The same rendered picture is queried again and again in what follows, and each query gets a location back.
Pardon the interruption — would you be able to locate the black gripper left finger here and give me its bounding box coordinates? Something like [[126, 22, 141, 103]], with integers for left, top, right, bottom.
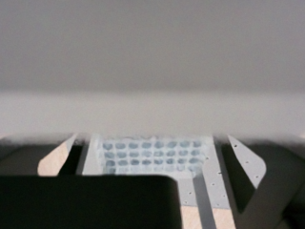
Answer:
[[0, 132, 91, 176]]

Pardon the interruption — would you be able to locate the grey flat base plate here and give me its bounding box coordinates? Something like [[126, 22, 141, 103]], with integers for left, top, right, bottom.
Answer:
[[66, 133, 266, 210]]

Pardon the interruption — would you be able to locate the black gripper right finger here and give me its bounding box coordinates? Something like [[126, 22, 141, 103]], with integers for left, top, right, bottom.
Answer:
[[213, 132, 305, 229]]

